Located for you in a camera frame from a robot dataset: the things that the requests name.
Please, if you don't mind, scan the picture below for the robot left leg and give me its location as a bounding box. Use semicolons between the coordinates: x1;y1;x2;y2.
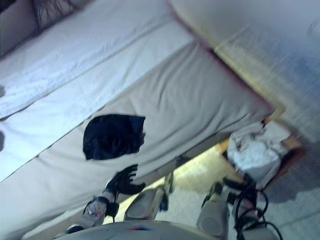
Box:
124;174;174;221

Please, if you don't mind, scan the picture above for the grey striped rug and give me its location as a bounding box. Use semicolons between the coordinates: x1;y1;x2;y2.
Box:
214;23;320;240

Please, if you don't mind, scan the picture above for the robot leg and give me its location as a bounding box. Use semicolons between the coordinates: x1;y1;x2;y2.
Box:
124;174;174;221
196;182;230;238

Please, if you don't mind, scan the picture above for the beige upholstered bed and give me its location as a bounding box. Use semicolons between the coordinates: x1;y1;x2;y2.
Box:
0;0;276;240

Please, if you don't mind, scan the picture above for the beige garment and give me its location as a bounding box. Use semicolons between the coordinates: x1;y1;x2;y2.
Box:
229;121;291;151

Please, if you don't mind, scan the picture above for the robot right leg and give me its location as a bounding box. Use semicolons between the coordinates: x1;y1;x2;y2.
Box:
196;182;230;238

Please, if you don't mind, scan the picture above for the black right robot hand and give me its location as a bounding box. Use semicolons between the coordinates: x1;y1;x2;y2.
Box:
222;172;258;193

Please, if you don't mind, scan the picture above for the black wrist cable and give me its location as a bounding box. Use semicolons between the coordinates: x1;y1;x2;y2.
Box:
233;179;284;240

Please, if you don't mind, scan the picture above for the beige pillow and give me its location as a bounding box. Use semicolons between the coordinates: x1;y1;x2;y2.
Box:
0;0;39;59

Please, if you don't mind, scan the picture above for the white textured blanket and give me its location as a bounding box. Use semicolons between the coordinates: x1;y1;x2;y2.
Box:
0;34;199;151

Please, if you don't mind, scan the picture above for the grey robot torso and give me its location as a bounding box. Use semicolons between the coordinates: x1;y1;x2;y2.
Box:
53;219;201;240

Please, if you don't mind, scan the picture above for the black garment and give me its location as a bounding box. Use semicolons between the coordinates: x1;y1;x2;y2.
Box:
82;114;147;161

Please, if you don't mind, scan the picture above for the white garment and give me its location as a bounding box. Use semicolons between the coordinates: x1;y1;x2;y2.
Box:
226;138;281;181

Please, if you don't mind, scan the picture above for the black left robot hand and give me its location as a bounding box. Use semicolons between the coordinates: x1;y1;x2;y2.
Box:
104;164;147;199

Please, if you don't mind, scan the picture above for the grey patterned cushion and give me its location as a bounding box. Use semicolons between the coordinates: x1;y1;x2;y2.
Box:
32;0;84;29

